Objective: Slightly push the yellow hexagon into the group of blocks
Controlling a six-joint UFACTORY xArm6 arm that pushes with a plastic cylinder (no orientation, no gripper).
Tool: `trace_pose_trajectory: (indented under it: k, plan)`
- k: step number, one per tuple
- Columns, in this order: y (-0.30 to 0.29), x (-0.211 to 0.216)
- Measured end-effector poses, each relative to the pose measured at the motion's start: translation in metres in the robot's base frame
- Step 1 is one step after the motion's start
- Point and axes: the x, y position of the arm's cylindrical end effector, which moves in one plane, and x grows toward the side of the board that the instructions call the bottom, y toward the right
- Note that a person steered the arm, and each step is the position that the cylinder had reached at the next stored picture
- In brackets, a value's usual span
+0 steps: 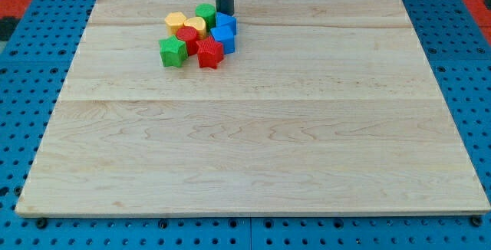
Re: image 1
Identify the yellow heart block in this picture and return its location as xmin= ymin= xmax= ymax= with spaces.
xmin=183 ymin=16 xmax=207 ymax=40

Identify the yellow hexagon block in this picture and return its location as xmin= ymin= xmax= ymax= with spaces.
xmin=164 ymin=12 xmax=187 ymax=35

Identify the green cylinder block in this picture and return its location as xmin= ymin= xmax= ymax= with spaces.
xmin=195 ymin=3 xmax=216 ymax=31

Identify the blue cube block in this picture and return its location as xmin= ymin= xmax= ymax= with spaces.
xmin=210 ymin=26 xmax=236 ymax=54

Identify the red star block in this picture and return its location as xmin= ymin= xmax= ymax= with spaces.
xmin=196 ymin=36 xmax=224 ymax=69

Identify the red cylinder block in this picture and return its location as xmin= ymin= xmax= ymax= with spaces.
xmin=176 ymin=26 xmax=199 ymax=56

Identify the green star block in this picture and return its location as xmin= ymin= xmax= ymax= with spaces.
xmin=159 ymin=35 xmax=188 ymax=67

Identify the blue pentagon block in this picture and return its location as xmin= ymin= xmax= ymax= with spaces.
xmin=216 ymin=12 xmax=237 ymax=35

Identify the light wooden board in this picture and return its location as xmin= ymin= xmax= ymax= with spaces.
xmin=15 ymin=0 xmax=490 ymax=218

